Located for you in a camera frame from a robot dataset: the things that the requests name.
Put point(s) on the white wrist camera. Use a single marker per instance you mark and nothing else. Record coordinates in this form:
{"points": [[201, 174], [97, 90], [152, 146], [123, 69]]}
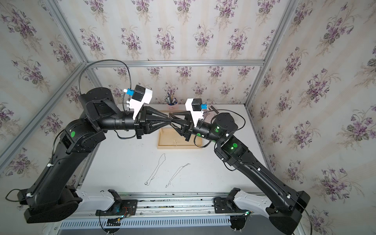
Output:
{"points": [[195, 107], [139, 96]]}

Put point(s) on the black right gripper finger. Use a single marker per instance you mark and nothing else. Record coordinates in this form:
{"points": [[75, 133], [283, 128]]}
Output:
{"points": [[180, 117], [178, 127]]}

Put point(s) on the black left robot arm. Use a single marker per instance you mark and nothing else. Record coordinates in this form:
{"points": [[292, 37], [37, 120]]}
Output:
{"points": [[50, 198]]}

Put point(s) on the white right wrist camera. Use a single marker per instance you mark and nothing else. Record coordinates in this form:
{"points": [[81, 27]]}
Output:
{"points": [[195, 107]]}

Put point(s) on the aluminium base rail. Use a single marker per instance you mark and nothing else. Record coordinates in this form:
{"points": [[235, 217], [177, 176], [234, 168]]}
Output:
{"points": [[200, 210]]}

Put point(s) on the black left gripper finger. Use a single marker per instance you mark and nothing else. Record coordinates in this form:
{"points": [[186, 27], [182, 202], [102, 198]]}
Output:
{"points": [[152, 125], [153, 114]]}

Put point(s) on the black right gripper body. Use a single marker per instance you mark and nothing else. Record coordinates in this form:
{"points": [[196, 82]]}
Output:
{"points": [[190, 131]]}

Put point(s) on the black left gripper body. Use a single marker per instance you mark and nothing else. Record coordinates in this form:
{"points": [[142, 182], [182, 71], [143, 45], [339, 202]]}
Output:
{"points": [[138, 123]]}

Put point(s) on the wooden jewelry display stand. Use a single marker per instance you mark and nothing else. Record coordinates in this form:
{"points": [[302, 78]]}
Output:
{"points": [[169, 139]]}

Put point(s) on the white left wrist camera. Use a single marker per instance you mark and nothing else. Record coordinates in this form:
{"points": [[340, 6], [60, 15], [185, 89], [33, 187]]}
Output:
{"points": [[139, 96]]}

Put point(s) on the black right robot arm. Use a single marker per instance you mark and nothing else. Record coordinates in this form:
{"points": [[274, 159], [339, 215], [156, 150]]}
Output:
{"points": [[282, 205]]}

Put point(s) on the pink pen cup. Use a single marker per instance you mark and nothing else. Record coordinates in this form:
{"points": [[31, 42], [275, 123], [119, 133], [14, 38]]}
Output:
{"points": [[170, 100]]}

